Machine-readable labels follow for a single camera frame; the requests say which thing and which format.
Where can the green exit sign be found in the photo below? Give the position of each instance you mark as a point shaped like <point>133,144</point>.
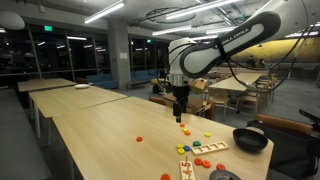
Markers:
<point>48,28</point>

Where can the green block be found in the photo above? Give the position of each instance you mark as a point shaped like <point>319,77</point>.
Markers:
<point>197,143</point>

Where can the light wooden chair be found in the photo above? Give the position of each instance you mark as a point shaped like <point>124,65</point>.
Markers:
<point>250,98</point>
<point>218,98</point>
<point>270,85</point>

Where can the blue sofa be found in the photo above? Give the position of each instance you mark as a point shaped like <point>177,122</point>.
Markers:
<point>143,75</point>
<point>101,80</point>

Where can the black bowl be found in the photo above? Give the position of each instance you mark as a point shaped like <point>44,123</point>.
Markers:
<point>250,141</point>

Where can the white plate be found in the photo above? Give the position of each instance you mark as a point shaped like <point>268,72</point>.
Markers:
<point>82,86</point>

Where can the wooden shape sorting tray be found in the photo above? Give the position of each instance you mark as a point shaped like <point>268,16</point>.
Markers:
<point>200,149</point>

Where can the small orange disc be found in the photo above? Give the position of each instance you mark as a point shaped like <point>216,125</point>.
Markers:
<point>139,139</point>

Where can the concrete column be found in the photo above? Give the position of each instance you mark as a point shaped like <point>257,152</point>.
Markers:
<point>118,43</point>

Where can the cardboard box with black label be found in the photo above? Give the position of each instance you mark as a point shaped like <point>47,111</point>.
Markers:
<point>196,106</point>

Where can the light wooden table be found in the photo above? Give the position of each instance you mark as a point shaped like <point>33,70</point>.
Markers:
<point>43,84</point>
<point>66,100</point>
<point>233,81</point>

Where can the wooden peg holder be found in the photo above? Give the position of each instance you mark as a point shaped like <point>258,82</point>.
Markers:
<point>186,171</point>

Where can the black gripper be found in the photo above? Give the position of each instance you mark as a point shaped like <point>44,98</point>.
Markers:
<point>181,93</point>

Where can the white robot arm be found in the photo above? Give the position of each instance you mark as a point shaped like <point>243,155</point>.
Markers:
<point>213,53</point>

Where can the ceiling light strip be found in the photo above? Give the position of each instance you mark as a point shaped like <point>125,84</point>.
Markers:
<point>104,11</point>
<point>171,30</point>
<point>200,5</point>

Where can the yellow disc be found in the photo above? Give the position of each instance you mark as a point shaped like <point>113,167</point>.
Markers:
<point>184,130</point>

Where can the white globe pendant lamp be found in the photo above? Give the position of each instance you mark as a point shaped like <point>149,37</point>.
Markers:
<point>11,20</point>

